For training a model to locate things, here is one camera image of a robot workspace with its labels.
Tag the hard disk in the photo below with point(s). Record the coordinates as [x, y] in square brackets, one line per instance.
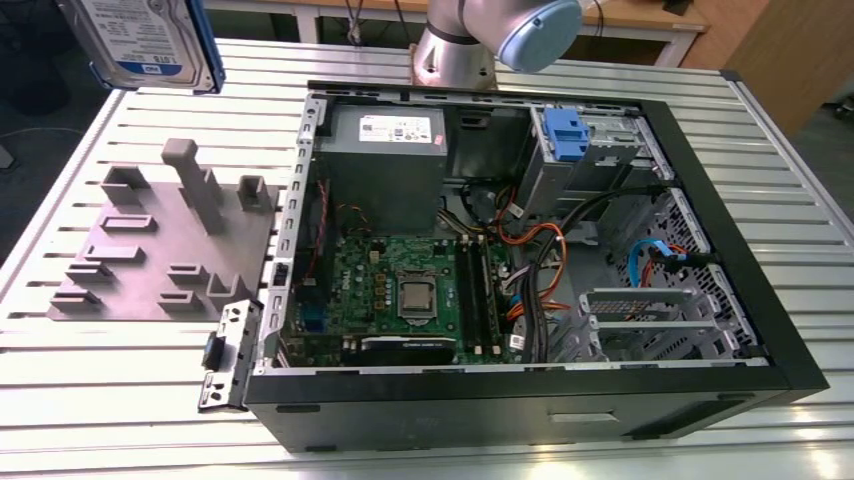
[133, 40]

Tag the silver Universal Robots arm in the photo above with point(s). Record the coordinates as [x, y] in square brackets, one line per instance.
[447, 55]

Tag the metal disk bay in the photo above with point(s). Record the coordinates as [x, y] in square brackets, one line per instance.
[640, 297]

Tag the silver CPU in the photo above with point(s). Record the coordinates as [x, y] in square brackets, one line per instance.
[419, 296]

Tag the green motherboard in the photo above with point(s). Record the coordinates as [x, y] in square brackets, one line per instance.
[356, 260]

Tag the grey power supply unit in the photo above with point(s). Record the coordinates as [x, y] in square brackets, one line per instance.
[380, 190]

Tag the black RAM slot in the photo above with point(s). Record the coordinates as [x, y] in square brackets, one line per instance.
[471, 300]
[488, 300]

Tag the CPU socket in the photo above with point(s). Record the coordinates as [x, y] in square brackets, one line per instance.
[417, 315]

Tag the metal optical drive cage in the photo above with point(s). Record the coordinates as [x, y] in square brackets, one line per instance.
[553, 185]

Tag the black graphics card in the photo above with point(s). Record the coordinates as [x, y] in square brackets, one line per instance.
[407, 352]

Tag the blue drive latch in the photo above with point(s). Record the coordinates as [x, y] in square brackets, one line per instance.
[565, 135]

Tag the metal expansion card retainer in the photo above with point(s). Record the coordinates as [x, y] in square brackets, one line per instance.
[235, 320]

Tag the black open PC case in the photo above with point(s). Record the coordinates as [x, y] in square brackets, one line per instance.
[467, 415]

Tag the grey parts rack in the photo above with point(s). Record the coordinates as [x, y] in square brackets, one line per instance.
[147, 250]

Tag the wooden desk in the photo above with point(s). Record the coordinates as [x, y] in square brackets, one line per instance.
[640, 20]

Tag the small black box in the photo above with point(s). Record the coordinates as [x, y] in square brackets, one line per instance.
[676, 6]

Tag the brown wooden cabinet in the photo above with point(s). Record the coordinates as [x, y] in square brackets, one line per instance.
[787, 50]

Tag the black chair wheel base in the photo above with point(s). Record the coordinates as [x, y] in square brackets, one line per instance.
[843, 107]

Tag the white desk frame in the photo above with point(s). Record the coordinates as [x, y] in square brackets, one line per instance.
[307, 30]

